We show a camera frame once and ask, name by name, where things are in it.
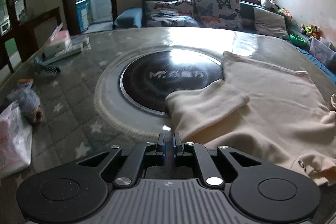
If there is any cream knit garment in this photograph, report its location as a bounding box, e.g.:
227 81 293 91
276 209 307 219
165 52 335 186

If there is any black round induction cooktop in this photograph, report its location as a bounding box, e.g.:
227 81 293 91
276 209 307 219
120 49 223 116

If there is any white plastic bag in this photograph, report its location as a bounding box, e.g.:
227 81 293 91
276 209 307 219
0 101 33 178

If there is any grey fuzzy cloth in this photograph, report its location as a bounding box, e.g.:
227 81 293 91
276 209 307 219
6 79 44 124

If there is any black hair comb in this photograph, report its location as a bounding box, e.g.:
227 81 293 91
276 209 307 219
34 56 61 74

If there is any pink tissue box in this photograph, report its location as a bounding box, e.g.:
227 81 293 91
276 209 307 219
43 23 71 58

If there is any green plastic bowl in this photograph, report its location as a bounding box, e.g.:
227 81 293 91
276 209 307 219
289 34 307 48

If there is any grey cushion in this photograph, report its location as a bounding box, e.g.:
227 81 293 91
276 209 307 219
253 7 289 39

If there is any butterfly pillow left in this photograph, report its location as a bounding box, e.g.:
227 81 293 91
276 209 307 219
145 0 199 27

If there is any butterfly pillow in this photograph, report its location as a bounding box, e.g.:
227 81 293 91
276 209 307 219
195 0 243 30
145 0 199 27

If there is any butterfly pillow right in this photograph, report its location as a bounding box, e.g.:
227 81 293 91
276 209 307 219
195 0 243 30

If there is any clear plastic storage box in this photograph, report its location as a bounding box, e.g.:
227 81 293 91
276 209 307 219
309 37 335 70

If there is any dark blue sofa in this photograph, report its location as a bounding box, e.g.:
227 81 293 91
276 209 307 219
113 0 335 75

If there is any blue white carton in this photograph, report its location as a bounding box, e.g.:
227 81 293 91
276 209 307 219
75 0 92 32

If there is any dark wooden shelf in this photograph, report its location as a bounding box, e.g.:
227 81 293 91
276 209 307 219
1 0 62 75

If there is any small plush toys pile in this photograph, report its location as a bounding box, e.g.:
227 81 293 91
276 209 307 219
301 24 321 39

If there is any panda plush toy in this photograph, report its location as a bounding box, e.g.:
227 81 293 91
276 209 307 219
260 0 279 11

